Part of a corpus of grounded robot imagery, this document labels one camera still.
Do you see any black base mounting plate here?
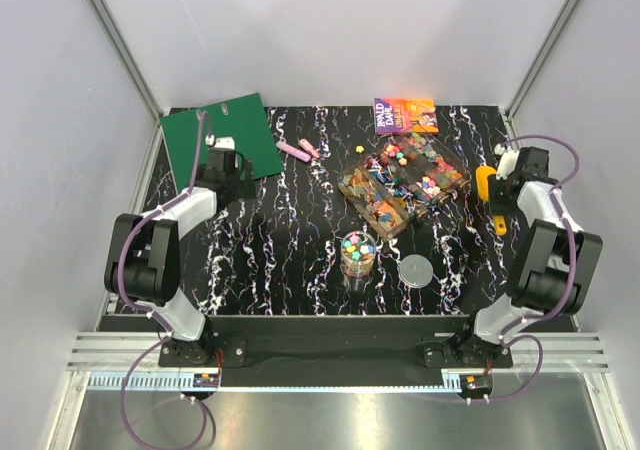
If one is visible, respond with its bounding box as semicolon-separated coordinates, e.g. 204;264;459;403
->
159;316;512;390

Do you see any Roald Dahl book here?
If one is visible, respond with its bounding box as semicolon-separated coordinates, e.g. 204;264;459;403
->
373;98;439;135

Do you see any clear candy jar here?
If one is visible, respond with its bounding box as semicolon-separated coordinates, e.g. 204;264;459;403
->
340;231;377;292

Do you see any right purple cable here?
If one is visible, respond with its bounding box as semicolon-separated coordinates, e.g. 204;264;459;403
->
462;134;581;405

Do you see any purple cable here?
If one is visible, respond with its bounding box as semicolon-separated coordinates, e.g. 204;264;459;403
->
117;109;216;446
462;134;581;405

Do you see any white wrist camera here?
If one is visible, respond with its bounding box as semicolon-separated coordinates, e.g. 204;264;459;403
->
205;135;236;151
494;144;519;180

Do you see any aluminium frame rail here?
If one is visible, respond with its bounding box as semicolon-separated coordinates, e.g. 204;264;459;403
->
67;333;611;371

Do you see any clear acrylic candy tray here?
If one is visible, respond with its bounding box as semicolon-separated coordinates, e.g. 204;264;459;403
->
338;133;471;240

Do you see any round clear jar lid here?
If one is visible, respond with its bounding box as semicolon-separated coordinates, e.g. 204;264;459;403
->
398;254;433;288

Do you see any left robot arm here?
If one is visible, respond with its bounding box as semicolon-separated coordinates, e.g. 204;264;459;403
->
104;148;256;366

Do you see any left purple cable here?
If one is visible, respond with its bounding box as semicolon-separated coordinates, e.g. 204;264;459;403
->
117;109;216;446

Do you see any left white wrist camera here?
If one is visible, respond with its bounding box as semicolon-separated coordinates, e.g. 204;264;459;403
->
205;135;236;151

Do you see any light pink highlighter pen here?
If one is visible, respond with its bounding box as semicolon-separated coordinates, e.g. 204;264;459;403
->
276;141;311;163

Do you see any green ring binder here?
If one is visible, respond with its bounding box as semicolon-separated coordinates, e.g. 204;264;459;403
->
159;92;284;196

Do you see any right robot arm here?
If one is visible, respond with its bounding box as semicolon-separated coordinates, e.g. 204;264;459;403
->
453;144;603;367

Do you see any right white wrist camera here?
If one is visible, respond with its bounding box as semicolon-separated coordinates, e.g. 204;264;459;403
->
494;144;519;180

